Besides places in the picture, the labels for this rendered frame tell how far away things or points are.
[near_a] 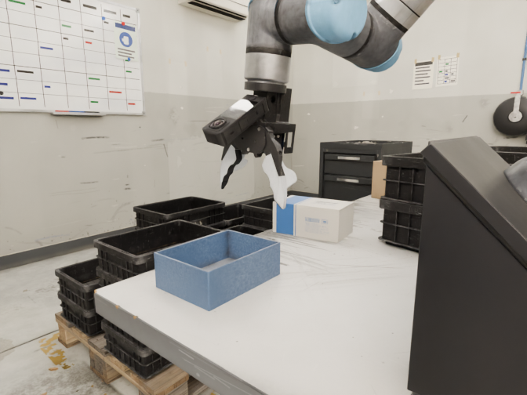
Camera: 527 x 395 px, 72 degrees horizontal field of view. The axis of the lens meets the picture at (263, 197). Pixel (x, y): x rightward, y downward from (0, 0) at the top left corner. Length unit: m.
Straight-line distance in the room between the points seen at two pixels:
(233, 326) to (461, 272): 0.35
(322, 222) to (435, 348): 0.63
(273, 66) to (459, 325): 0.43
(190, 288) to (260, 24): 0.44
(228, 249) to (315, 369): 0.42
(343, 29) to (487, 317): 0.37
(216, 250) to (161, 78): 3.01
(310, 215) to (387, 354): 0.52
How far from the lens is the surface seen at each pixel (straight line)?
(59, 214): 3.27
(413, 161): 0.91
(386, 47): 0.64
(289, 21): 0.56
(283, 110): 0.65
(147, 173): 3.58
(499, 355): 0.38
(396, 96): 4.56
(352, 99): 4.77
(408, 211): 0.93
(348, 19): 0.53
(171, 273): 0.68
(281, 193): 0.59
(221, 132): 0.54
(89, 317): 1.70
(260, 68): 0.60
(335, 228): 0.97
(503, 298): 0.36
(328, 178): 2.57
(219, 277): 0.62
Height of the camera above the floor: 1.00
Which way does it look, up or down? 11 degrees down
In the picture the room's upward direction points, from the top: straight up
